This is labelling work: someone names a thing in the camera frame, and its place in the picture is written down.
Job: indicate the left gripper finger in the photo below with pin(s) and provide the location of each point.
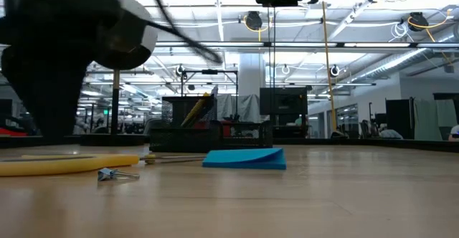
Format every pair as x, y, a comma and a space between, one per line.
50, 94

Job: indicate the blue binder clip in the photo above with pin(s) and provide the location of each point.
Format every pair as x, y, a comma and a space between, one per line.
104, 174

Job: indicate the purple patterned pen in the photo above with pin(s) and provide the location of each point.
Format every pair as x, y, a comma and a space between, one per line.
214, 91

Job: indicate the blue sticky note pad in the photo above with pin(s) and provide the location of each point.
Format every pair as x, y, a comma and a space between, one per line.
244, 161

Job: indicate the black mesh desk organizer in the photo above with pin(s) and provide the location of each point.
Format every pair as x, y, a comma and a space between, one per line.
186, 141

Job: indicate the white globe table lamp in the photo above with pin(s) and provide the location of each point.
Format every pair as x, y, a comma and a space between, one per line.
114, 105

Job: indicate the grey cover sheet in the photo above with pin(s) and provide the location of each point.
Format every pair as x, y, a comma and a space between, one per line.
244, 107

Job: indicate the pale green curtain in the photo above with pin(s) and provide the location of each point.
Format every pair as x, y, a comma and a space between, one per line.
428, 119

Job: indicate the person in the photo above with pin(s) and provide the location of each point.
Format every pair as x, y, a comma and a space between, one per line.
454, 132

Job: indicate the black background gantry frame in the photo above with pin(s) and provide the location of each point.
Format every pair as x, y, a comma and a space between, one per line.
209, 71

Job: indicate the black aluminium table frame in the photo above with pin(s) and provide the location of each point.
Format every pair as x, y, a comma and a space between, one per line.
358, 143

